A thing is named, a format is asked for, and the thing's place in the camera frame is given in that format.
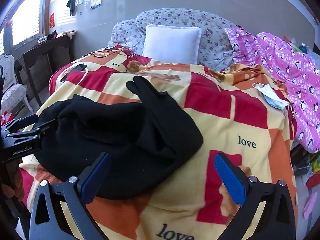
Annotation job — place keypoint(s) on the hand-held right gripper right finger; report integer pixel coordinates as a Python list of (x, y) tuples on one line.
[(230, 180)]

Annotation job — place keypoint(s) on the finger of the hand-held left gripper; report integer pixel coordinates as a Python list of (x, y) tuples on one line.
[(20, 123), (37, 128)]

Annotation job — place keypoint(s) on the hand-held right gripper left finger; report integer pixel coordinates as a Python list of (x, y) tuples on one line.
[(96, 177)]

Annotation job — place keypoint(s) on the black pants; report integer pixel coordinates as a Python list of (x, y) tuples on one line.
[(125, 142)]

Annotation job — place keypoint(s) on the person's left hand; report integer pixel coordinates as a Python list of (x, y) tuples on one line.
[(11, 192)]

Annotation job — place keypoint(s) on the white ornate chair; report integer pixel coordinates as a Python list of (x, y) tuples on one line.
[(12, 92)]

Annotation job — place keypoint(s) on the red and yellow printed blanket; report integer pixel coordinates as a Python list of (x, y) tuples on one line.
[(225, 120)]

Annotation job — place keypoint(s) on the black phone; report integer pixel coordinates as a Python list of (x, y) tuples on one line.
[(75, 71)]

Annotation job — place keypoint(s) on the dark wooden desk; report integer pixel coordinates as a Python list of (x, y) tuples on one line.
[(45, 52)]

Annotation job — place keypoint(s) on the pink paper sheet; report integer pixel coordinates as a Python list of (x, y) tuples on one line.
[(310, 205)]

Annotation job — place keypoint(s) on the green snack packet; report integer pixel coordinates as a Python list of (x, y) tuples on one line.
[(316, 163)]

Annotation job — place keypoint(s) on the blue face mask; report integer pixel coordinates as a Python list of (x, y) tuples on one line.
[(272, 96)]

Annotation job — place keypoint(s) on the window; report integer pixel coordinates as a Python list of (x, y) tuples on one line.
[(25, 17)]

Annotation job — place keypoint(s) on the dark hanging cloth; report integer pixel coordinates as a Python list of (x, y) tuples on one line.
[(72, 3)]

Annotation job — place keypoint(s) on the pink penguin-print blanket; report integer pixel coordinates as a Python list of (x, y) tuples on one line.
[(287, 62)]

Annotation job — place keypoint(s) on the floral quilt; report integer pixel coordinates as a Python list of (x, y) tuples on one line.
[(215, 40)]

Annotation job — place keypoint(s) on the white pillow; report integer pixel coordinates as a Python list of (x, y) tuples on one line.
[(172, 42)]

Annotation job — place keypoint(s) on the red paper wall sticker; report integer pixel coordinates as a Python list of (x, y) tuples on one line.
[(52, 20)]

